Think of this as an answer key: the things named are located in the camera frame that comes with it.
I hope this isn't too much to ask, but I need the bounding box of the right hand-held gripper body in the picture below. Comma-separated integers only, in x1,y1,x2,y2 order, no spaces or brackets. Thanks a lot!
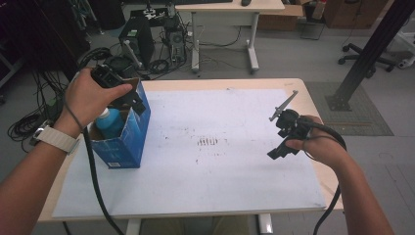
268,89,313,140

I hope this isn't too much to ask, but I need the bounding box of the blue cardboard box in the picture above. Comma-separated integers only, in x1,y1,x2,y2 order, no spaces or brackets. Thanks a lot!
87,77,153,170

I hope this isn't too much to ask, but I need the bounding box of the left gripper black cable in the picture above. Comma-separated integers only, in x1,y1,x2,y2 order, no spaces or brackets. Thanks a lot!
77,46,126,235

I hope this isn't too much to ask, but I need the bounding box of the black metal post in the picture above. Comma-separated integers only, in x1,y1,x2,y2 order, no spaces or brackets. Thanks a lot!
325,0,415,112

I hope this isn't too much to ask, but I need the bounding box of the black keyboard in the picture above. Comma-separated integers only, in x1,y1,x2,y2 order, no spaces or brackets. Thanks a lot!
172,0,235,5

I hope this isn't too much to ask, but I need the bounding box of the white desk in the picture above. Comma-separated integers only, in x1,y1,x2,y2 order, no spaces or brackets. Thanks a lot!
174,0,286,75

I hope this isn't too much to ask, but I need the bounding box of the coiled black cable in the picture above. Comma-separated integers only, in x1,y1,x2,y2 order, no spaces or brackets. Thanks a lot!
149,58,171,74

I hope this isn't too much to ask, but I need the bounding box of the grey floor mat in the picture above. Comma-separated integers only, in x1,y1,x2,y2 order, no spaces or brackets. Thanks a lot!
304,80,394,137

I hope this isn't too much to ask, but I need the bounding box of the tangle of black floor cables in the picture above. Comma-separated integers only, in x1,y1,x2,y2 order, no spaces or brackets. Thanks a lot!
7,70,71,155

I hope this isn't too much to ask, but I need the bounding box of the wristwatch with white band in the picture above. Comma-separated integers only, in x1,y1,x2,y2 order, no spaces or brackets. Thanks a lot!
28,118,81,156

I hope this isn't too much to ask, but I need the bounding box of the dark curtain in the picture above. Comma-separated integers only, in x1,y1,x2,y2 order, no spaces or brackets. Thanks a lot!
0,0,92,86

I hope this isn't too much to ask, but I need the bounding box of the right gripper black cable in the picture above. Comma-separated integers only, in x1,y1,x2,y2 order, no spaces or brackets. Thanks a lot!
297,116,348,235

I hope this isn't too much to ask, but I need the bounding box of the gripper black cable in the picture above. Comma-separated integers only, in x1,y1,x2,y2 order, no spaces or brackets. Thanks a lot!
297,116,348,235
77,46,126,235

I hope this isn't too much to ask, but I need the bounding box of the grey wrist strap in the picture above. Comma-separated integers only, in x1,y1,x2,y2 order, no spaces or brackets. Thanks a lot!
63,97,86,132

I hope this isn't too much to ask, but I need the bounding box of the brown cardboard box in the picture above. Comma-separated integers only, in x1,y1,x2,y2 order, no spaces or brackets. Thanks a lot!
256,4,306,32

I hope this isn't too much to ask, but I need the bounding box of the blue plastic bottle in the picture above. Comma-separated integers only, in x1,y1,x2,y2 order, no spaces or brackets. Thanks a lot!
95,107,127,140

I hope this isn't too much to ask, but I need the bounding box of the black computer tower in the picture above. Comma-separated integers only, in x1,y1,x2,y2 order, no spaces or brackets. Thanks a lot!
117,15,156,71

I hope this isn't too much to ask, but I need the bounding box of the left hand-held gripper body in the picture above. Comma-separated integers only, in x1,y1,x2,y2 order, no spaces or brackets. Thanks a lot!
90,38,145,99

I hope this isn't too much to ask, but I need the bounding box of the brown wooden cabinet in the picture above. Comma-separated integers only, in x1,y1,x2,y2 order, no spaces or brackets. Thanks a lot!
322,0,390,30

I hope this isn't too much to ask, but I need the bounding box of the person's left hand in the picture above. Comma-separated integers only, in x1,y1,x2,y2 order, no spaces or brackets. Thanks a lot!
53,67,135,139

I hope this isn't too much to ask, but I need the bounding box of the white table leg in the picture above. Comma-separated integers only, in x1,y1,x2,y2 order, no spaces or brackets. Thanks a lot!
124,218,142,235
256,212,274,235

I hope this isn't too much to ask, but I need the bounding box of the black office chair base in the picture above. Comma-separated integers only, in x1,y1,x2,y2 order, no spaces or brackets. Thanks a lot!
338,42,397,73

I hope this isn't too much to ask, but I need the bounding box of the person's right hand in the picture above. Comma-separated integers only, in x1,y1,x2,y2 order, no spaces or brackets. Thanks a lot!
285,114,347,169

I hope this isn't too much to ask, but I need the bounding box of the open computer tower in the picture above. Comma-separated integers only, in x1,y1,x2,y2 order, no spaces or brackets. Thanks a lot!
163,24,188,64

